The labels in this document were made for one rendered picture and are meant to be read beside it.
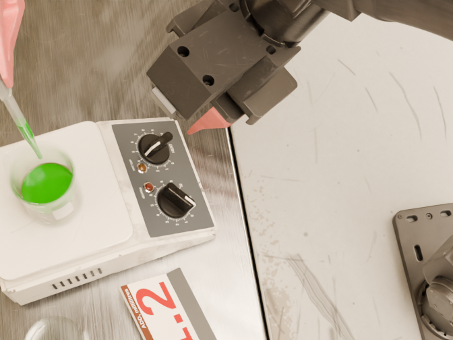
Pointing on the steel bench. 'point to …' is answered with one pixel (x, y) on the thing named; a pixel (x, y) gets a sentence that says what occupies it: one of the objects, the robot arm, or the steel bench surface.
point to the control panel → (161, 178)
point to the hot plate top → (116, 227)
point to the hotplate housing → (79, 277)
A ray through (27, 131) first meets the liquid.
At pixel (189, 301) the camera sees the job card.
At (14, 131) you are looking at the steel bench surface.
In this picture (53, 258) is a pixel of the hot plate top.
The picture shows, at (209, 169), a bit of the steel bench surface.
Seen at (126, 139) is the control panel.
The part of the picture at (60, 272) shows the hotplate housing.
